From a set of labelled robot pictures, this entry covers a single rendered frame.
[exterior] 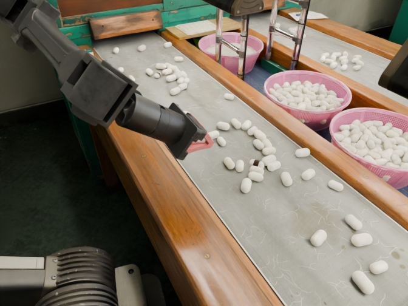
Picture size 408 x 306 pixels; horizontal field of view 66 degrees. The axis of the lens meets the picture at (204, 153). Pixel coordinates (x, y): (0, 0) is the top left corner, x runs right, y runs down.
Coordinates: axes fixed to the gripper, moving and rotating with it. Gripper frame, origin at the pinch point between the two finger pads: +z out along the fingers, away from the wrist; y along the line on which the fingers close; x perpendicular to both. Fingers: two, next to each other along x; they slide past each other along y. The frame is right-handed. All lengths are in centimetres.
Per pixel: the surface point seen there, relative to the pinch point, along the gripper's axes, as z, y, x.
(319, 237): 14.6, -22.5, 1.1
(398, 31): 259, 135, -133
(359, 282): 14.7, -31.8, 1.5
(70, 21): -7, 93, 6
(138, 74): 11, 61, 6
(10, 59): -5, 178, 58
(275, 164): 19.0, -2.8, -2.4
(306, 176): 22.2, -9.1, -4.7
